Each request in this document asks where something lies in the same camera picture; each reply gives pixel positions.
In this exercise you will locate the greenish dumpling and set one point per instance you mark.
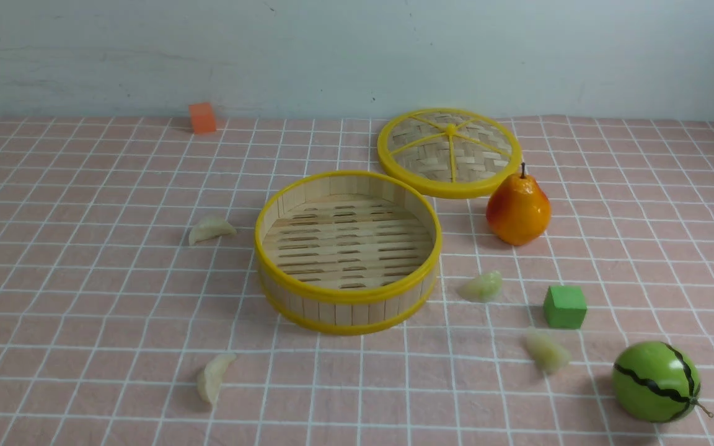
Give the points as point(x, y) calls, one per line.
point(548, 355)
point(482, 289)

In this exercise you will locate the white dumpling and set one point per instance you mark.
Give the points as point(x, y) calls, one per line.
point(210, 227)
point(209, 380)

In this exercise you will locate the bamboo steamer tray yellow rim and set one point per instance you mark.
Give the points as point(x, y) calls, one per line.
point(348, 252)

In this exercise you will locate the woven bamboo steamer lid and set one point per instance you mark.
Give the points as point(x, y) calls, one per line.
point(448, 153)

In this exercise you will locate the orange yellow toy pear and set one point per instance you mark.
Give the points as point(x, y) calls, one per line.
point(518, 212)

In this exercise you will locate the orange foam cube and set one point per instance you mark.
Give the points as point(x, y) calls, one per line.
point(202, 118)

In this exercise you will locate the green foam cube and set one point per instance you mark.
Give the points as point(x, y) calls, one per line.
point(565, 307)

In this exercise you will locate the green toy watermelon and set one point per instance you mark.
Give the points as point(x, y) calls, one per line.
point(657, 382)

